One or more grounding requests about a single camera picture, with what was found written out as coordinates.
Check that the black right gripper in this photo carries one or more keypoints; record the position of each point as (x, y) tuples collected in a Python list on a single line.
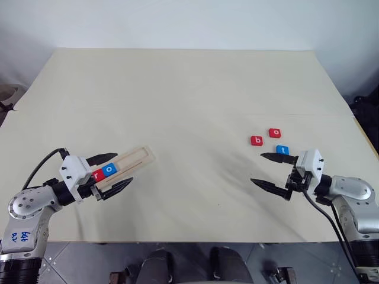
[(297, 180)]

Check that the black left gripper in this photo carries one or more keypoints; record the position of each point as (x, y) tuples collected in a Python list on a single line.
[(90, 190)]

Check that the blue letter tile o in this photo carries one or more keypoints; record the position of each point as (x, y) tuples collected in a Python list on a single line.
[(109, 169)]

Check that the red letter tile r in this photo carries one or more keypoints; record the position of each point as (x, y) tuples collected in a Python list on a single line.
[(98, 175)]

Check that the blue letter tile t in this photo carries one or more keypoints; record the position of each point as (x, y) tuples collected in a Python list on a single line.
[(282, 149)]

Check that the wooden letter tray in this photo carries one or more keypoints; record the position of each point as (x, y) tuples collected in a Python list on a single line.
[(133, 159)]

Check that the red letter tile b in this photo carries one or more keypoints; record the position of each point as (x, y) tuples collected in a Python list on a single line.
[(256, 140)]

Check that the red letter tile o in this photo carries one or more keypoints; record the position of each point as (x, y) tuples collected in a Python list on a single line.
[(275, 132)]

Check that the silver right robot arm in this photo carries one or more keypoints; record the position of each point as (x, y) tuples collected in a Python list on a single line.
[(352, 192)]

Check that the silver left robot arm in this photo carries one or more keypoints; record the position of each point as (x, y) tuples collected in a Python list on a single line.
[(26, 204)]

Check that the dark rounded shape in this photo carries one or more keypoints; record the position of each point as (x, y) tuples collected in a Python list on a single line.
[(155, 266), (229, 266)]

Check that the beige round object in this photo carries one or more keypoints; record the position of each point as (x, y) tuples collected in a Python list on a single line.
[(10, 93)]

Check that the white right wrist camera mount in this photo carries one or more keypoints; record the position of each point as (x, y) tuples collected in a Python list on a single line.
[(311, 162)]

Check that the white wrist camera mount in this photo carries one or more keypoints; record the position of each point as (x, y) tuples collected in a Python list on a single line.
[(311, 162), (72, 168)]

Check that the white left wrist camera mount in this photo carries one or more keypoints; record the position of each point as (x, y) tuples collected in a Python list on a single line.
[(72, 168)]

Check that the small brown bracket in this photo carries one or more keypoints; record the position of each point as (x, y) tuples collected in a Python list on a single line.
[(281, 275), (118, 278)]

